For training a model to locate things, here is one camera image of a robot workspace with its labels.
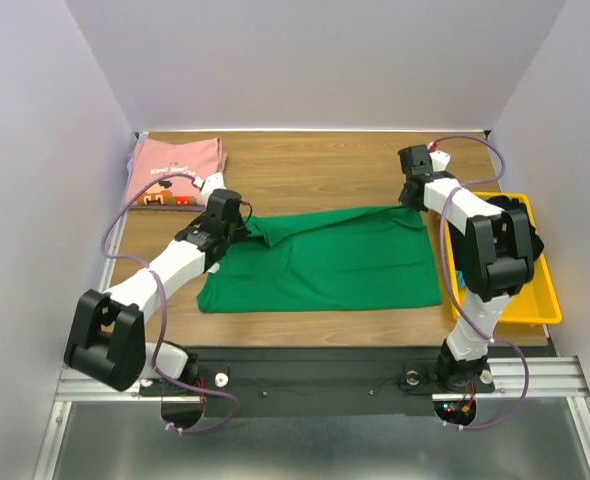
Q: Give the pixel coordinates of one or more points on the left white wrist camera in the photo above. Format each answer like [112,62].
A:
[208,185]

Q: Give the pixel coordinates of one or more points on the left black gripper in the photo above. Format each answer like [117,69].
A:
[242,231]

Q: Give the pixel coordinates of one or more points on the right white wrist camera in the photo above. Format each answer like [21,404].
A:
[439,159]

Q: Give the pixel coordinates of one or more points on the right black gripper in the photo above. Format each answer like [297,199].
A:
[407,195]

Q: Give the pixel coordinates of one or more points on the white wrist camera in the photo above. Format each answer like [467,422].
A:
[208,185]
[439,159]

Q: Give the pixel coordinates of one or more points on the green t-shirt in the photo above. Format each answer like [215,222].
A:
[365,258]

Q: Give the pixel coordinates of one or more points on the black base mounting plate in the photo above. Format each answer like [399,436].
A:
[330,381]

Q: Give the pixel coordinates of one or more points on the folded pink printed t-shirt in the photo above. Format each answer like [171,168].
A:
[161,162]

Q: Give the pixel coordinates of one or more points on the folded lavender t-shirt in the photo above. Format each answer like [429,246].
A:
[130,162]

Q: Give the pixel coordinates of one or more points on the black garment in bin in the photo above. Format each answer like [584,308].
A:
[509,203]

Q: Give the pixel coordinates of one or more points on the yellow plastic bin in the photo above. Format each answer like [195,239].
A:
[536,303]

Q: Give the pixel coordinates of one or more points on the aluminium frame rail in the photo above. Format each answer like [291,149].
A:
[61,409]

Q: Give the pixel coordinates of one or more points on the teal garment in bin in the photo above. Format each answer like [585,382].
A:
[460,280]

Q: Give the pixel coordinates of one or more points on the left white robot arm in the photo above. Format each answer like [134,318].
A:
[107,337]

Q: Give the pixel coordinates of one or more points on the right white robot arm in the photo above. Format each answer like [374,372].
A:
[493,250]

